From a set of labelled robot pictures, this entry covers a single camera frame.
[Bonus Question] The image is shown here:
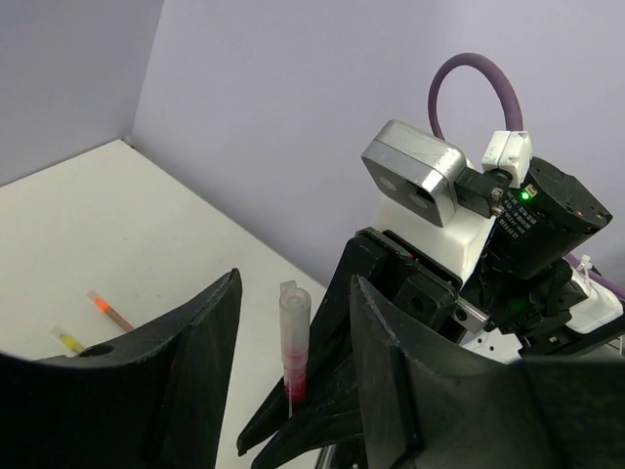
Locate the pink pen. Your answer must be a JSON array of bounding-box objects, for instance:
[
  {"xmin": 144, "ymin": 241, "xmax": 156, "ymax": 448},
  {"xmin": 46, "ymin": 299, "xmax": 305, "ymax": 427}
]
[{"xmin": 278, "ymin": 280, "xmax": 312, "ymax": 417}]

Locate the yellow highlighter pen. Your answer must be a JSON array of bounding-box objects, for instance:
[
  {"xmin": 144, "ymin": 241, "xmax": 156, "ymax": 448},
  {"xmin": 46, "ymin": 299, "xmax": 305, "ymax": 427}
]
[{"xmin": 50, "ymin": 326, "xmax": 86, "ymax": 356}]

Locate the orange red pen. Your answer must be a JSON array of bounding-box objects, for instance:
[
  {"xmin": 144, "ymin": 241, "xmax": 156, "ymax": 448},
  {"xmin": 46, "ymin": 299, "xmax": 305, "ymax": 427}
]
[{"xmin": 87, "ymin": 291, "xmax": 135, "ymax": 333}]

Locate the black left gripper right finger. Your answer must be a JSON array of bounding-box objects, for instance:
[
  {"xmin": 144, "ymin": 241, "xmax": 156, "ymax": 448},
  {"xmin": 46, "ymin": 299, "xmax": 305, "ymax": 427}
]
[{"xmin": 350, "ymin": 277, "xmax": 624, "ymax": 468}]

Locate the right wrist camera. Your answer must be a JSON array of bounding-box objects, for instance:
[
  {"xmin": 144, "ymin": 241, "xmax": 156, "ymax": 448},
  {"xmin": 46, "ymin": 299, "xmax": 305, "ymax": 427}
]
[{"xmin": 361, "ymin": 120, "xmax": 532, "ymax": 282}]

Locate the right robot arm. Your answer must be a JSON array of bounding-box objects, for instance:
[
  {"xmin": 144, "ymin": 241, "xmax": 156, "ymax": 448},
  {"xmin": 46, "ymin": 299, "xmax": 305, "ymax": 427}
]
[{"xmin": 236, "ymin": 158, "xmax": 624, "ymax": 468}]

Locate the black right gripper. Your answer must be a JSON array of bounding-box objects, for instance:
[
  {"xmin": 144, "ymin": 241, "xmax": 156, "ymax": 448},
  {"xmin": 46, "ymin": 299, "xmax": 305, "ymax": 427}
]
[{"xmin": 236, "ymin": 228, "xmax": 467, "ymax": 468}]

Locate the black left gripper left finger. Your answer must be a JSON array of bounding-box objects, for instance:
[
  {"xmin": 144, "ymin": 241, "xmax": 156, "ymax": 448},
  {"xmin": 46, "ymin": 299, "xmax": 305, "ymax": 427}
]
[{"xmin": 1, "ymin": 270, "xmax": 242, "ymax": 468}]

